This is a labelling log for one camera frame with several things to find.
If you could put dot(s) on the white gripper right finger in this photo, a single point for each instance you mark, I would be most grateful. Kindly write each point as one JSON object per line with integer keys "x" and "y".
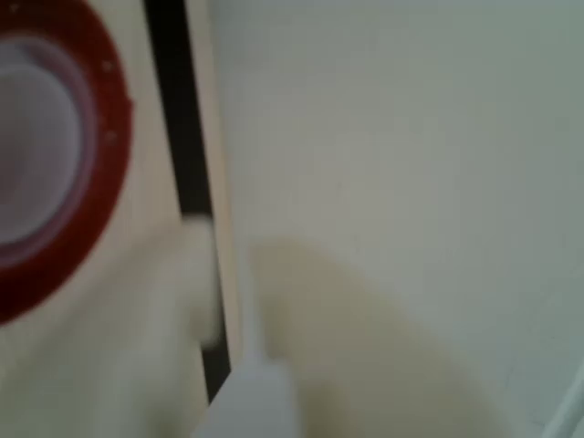
{"x": 255, "y": 401}

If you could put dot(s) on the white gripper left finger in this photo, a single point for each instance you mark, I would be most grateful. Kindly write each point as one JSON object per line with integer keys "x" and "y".
{"x": 114, "y": 365}

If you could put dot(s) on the red cup with white interior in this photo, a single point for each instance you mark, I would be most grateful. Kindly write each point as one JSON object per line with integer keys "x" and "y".
{"x": 114, "y": 114}

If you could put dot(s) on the black strip with white tip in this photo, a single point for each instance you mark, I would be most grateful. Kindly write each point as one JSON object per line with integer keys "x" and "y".
{"x": 178, "y": 114}

